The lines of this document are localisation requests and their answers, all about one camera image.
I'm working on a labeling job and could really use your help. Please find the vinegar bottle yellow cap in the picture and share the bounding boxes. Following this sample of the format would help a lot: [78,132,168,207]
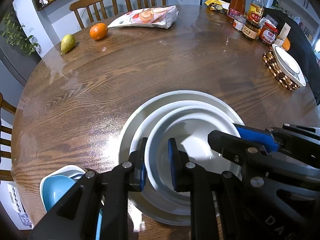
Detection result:
[247,0,265,24]

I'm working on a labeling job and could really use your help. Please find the yellow snack packet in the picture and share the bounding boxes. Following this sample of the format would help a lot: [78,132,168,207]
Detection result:
[204,0,229,14]

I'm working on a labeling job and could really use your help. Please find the small clear white-lid jar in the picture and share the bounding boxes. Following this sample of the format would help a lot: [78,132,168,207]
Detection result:
[233,15,246,31]

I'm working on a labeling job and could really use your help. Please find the white bowl on trivet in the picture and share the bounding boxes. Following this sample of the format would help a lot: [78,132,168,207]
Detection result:
[274,46,300,74]

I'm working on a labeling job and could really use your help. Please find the side wooden chair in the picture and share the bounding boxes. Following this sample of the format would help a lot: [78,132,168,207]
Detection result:
[0,94,16,181]

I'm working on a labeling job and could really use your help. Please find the medium white bowl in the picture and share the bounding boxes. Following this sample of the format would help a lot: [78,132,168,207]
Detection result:
[131,100,241,216]

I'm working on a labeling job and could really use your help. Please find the grey refrigerator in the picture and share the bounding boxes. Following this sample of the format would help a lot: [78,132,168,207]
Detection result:
[1,5,41,86]

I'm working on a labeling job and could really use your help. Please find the large white bowl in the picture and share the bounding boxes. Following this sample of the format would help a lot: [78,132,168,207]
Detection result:
[119,90,244,226]

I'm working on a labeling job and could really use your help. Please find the hanging green vine plant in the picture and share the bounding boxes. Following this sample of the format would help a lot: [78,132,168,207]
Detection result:
[1,12,40,56]

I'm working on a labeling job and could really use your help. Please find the red lid chili jar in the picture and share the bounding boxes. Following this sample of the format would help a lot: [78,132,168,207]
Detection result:
[259,22,278,46]

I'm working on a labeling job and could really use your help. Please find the orange fruit behind jars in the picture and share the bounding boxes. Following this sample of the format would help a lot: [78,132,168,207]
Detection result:
[281,37,291,51]

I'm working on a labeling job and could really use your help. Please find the green pear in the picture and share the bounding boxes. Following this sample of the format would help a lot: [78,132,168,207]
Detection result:
[60,34,76,56]

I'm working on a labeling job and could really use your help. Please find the boxes on floor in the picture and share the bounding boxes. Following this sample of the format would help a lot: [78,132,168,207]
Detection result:
[7,182,34,229]

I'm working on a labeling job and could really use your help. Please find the blue square dish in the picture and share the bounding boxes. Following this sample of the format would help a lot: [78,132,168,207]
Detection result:
[42,171,101,239]

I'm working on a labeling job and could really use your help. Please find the small white ramekin bowl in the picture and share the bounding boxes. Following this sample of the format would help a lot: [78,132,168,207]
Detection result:
[144,106,241,207]

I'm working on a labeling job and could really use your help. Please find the patterned square plate on trivet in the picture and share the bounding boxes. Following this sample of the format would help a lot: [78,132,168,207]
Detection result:
[272,44,306,87]

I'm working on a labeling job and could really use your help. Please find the brown paste jar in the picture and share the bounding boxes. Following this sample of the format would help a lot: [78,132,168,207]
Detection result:
[242,20,260,40]

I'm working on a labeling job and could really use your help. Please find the left back wooden chair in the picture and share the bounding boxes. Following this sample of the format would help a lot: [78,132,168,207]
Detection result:
[69,0,119,29]

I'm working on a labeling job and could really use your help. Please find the wooden bead trivet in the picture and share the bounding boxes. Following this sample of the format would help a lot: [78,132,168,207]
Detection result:
[262,47,300,92]

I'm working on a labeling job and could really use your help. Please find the white snack bag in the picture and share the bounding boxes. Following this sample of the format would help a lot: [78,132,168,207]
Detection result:
[107,5,178,29]

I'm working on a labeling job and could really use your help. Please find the red sauce bottle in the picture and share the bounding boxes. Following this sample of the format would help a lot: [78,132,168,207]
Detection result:
[227,0,246,23]

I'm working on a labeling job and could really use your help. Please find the orange tangerine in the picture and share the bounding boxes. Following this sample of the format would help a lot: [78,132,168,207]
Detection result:
[89,23,108,41]

